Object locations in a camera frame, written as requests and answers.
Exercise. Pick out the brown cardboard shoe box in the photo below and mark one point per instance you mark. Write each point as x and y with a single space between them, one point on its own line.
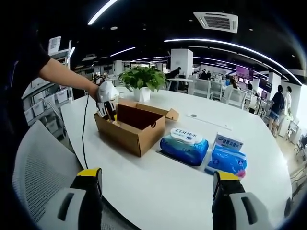
129 141

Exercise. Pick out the white office desk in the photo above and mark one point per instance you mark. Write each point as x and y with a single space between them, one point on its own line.
182 79

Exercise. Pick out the white table power strip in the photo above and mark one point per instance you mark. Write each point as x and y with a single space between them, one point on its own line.
211 122

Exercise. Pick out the row of white desk chairs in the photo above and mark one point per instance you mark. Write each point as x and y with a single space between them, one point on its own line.
202 87

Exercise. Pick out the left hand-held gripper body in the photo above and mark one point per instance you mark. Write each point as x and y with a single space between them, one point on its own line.
106 92

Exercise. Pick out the blue tissue pack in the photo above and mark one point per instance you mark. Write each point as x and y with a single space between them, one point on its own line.
225 163

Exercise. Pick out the person's left hand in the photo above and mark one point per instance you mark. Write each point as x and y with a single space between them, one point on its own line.
93 91

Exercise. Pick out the person's black shirt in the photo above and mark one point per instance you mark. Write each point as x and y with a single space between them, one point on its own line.
31 57

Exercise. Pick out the ceiling air conditioner unit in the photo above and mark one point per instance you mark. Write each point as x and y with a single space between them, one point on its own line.
216 21

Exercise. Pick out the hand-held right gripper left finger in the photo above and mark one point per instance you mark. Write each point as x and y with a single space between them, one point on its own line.
91 191

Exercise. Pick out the white appliance with grille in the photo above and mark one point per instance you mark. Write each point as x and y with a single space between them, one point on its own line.
54 44

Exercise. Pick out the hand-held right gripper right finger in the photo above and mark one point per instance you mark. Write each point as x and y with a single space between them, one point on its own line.
225 198

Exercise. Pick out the white ceiling light strip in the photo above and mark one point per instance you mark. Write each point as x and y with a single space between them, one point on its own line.
122 51
100 13
204 41
71 52

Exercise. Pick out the blue wet wipes soft pack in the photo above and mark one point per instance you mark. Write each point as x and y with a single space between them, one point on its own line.
184 148

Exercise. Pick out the row of white storage bins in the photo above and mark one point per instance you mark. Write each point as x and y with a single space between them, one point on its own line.
38 109

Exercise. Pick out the white mesh office chair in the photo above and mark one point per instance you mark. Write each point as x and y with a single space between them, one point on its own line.
40 172

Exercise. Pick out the purple wall screen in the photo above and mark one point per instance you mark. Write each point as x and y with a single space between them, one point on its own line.
244 73

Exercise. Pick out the dark wall monitor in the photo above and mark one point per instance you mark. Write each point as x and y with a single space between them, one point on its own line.
265 85

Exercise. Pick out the green plant in white pot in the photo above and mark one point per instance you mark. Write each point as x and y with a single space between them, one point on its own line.
141 77

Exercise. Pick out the small white blue-print box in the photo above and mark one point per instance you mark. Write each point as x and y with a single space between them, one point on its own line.
227 142

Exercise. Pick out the grey metal storage shelf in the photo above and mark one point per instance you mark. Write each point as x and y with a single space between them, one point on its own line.
60 52

